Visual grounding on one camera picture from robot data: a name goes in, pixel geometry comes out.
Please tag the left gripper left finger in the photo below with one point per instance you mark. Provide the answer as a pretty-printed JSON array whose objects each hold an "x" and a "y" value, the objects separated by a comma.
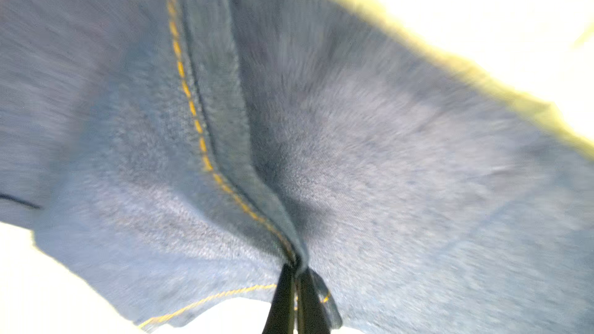
[{"x": 281, "y": 318}]

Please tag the dark blue denim trousers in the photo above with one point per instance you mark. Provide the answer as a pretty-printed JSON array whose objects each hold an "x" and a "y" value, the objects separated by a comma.
[{"x": 175, "y": 153}]

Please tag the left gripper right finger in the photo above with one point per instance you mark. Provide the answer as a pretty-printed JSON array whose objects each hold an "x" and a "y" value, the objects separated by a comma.
[{"x": 311, "y": 316}]

